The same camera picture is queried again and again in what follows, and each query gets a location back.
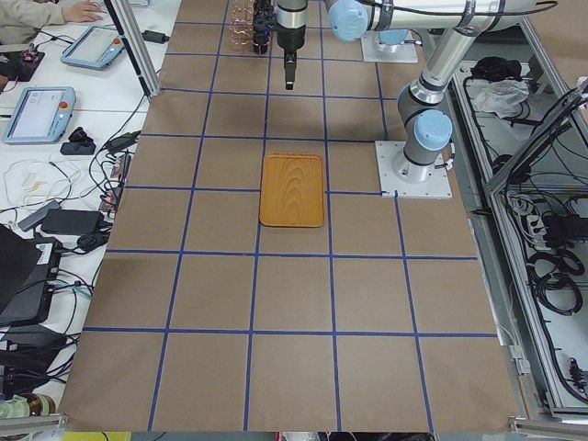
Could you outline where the aluminium frame post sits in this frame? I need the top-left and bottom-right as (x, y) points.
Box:
(105, 0), (161, 99)

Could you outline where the black power adapter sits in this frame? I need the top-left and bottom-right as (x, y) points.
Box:
(40, 209), (104, 235)

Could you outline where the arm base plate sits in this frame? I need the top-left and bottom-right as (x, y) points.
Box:
(361, 33), (418, 64)
(375, 141), (452, 200)

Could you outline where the black wine bottle near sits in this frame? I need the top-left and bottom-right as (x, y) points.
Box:
(252, 0), (273, 55)

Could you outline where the wooden tray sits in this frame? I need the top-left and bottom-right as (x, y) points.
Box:
(259, 153), (325, 228)

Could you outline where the black laptop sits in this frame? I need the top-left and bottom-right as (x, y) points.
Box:
(1, 227), (62, 327)

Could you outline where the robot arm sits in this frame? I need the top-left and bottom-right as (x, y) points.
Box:
(325, 0), (557, 184)
(372, 28), (410, 53)

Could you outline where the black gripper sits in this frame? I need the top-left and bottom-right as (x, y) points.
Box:
(276, 0), (307, 90)

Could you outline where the copper wire bottle basket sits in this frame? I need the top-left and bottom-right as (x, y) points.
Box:
(229, 0), (254, 47)

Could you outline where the blue teach pendant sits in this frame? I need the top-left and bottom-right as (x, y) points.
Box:
(60, 26), (124, 71)
(2, 86), (76, 145)

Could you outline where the blue teach pendant far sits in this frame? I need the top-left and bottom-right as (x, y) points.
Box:
(60, 26), (124, 71)

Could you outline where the blue teach pendant near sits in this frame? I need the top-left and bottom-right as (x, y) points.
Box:
(2, 86), (76, 145)

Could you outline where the person hand on desk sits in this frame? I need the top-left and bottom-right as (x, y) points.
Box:
(62, 1), (104, 23)

